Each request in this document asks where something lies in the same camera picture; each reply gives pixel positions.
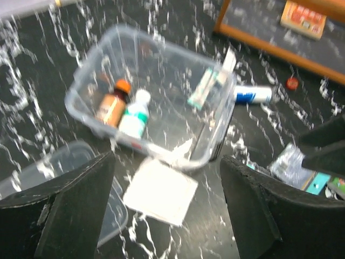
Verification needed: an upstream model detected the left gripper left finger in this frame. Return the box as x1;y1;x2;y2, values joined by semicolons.
1;152;114;258

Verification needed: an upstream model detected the white bottle green label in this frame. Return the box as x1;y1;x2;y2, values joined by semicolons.
118;89;151;139

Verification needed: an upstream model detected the clear plastic storage box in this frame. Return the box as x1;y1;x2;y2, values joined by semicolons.
65;24;236;171

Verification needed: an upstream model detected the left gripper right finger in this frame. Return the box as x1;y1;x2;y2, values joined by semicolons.
220;156;344;258

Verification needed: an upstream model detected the orange wooden shelf rack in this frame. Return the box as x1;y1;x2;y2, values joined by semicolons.
213;1;344;84

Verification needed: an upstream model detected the teal white ointment tube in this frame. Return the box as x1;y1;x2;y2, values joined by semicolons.
188;68;228;110

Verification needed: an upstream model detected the white wrapped swab packet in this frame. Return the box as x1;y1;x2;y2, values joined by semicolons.
222;48;237;73

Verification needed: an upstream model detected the brown bottle orange cap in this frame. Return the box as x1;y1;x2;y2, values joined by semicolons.
95;79;132;128

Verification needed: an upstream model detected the clear plastic box lid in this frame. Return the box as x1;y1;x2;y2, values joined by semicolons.
1;141;128;247

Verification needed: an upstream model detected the blue white bandage roll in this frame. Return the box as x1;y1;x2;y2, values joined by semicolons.
234;85;273;104

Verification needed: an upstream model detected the white medicine carton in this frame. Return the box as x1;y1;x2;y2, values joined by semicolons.
280;1;327;40

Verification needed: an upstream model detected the white gauze packet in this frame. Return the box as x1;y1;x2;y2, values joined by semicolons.
123;158;198;227

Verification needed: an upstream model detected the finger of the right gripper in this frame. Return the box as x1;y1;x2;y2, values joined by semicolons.
299;115;344;179

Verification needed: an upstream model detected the small red round cap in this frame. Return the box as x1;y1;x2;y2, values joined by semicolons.
286;77;299;90

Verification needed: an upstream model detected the blue sachet pack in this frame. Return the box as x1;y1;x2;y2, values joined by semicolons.
268;144;331;195

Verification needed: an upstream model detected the small green packet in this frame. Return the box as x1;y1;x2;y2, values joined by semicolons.
325;176;344;201

